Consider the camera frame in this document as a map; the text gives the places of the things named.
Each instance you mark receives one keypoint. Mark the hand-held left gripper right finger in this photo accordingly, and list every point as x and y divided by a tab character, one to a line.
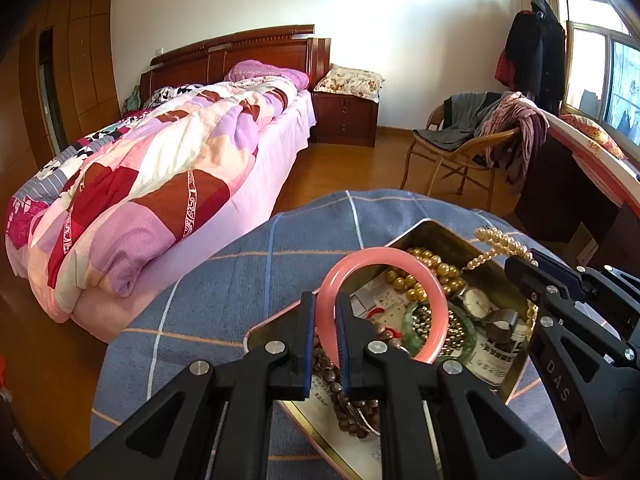
342	330

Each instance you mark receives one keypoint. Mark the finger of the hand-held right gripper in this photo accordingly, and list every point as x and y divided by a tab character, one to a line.
560	282
575	395

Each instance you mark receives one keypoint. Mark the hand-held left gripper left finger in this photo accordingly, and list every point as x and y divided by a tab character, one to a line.
310	330

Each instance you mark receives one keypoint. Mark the pink bangle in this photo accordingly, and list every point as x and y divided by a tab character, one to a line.
329	280

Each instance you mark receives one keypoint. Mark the silver mesh band wristwatch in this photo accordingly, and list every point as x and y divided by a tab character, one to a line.
476	301

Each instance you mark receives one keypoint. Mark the pink floral tin box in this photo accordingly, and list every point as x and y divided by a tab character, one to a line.
435	237

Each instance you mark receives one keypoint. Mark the white jewelry card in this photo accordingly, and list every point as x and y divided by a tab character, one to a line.
380	292

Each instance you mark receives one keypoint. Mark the cardboard box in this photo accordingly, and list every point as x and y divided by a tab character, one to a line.
586	249

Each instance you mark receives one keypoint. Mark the green jade bangle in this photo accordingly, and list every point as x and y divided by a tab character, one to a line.
410	332

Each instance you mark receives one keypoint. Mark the printed paper leaflet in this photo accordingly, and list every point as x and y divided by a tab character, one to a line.
497	357

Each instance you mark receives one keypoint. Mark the dark desk with pink edge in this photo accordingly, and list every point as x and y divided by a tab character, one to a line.
565	185

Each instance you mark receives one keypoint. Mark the blue checked cloth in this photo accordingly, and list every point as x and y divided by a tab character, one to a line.
210	300

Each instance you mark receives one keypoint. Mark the floral windowsill cushion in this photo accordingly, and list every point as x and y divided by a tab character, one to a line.
592	135

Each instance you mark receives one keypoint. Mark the maroon pink garment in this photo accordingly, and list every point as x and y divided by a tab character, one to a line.
520	130

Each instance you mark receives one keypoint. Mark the wicker chair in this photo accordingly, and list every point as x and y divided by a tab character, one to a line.
450	160

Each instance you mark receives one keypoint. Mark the grey garment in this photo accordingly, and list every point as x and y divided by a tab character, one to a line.
455	125

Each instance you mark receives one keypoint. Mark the dark wooden nightstand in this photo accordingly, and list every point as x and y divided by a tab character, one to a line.
345	120

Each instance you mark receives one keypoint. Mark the bed with patchwork quilt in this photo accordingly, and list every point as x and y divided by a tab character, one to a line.
165	175

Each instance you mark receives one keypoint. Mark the window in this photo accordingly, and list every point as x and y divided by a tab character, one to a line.
607	70

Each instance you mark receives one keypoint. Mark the hanging dark coats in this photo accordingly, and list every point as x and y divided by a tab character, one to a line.
532	55

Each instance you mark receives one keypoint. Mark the purple pillow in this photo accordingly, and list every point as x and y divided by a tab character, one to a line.
265	72

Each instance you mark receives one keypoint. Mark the dark wooden headboard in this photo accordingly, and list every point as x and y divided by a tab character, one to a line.
240	52

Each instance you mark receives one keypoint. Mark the wooden wardrobe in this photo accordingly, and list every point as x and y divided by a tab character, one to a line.
85	70

